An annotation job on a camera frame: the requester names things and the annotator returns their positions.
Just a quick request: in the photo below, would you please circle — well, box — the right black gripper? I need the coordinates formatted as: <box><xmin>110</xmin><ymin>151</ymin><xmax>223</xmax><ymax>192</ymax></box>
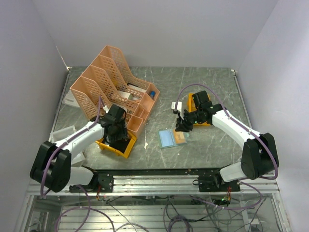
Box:
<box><xmin>175</xmin><ymin>108</ymin><xmax>202</xmax><ymax>132</ymax></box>

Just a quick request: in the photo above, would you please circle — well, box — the wood pattern credit card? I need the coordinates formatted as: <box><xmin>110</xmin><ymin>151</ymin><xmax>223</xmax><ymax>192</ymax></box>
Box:
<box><xmin>173</xmin><ymin>130</ymin><xmax>186</xmax><ymax>145</ymax></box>

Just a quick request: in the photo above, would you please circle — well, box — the yellow bin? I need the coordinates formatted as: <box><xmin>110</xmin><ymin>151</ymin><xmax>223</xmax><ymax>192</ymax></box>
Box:
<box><xmin>95</xmin><ymin>131</ymin><xmax>137</xmax><ymax>159</ymax></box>
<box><xmin>187</xmin><ymin>90</ymin><xmax>213</xmax><ymax>125</ymax></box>

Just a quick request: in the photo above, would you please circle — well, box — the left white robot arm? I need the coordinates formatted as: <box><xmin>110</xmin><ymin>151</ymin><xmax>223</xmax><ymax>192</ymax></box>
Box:
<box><xmin>29</xmin><ymin>104</ymin><xmax>128</xmax><ymax>197</ymax></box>

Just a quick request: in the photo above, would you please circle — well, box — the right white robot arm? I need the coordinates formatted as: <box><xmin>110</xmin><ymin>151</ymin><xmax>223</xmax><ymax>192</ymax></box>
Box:
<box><xmin>171</xmin><ymin>91</ymin><xmax>279</xmax><ymax>191</ymax></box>

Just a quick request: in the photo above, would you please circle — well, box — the pink file organizer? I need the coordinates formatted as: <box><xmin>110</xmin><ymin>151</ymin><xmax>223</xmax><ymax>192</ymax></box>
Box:
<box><xmin>70</xmin><ymin>45</ymin><xmax>160</xmax><ymax>137</ymax></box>

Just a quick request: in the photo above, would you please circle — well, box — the white bin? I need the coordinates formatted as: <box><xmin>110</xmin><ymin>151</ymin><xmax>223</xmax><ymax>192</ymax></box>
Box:
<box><xmin>49</xmin><ymin>125</ymin><xmax>85</xmax><ymax>167</ymax></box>

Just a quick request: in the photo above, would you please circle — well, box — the white paper sheet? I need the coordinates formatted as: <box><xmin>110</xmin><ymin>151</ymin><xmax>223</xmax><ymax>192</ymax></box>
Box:
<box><xmin>62</xmin><ymin>91</ymin><xmax>80</xmax><ymax>108</ymax></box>

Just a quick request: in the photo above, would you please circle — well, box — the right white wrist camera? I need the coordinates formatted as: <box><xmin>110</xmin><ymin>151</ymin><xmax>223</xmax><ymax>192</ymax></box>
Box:
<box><xmin>171</xmin><ymin>101</ymin><xmax>182</xmax><ymax>114</ymax></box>

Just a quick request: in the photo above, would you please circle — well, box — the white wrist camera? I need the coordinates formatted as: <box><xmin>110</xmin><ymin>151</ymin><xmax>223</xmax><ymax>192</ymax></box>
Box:
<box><xmin>171</xmin><ymin>101</ymin><xmax>182</xmax><ymax>114</ymax></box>
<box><xmin>103</xmin><ymin>106</ymin><xmax>109</xmax><ymax>113</ymax></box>

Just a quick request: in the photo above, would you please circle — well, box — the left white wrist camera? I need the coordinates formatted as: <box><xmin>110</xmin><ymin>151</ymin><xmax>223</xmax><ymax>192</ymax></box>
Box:
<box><xmin>103</xmin><ymin>106</ymin><xmax>109</xmax><ymax>113</ymax></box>

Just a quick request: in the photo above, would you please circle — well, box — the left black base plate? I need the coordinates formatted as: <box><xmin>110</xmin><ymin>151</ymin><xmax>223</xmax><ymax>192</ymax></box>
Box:
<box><xmin>68</xmin><ymin>167</ymin><xmax>114</xmax><ymax>193</ymax></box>

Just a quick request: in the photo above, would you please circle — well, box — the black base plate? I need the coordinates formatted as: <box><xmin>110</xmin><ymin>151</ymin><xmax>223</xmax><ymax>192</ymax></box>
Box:
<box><xmin>192</xmin><ymin>176</ymin><xmax>240</xmax><ymax>192</ymax></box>
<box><xmin>68</xmin><ymin>167</ymin><xmax>114</xmax><ymax>193</ymax></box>

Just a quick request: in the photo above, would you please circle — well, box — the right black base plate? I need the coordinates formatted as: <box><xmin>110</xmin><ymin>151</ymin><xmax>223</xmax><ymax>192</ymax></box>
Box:
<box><xmin>192</xmin><ymin>176</ymin><xmax>240</xmax><ymax>192</ymax></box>

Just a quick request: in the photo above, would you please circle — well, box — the aluminium rail frame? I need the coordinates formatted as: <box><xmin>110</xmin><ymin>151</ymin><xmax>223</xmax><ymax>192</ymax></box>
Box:
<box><xmin>16</xmin><ymin>170</ymin><xmax>292</xmax><ymax>232</ymax></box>

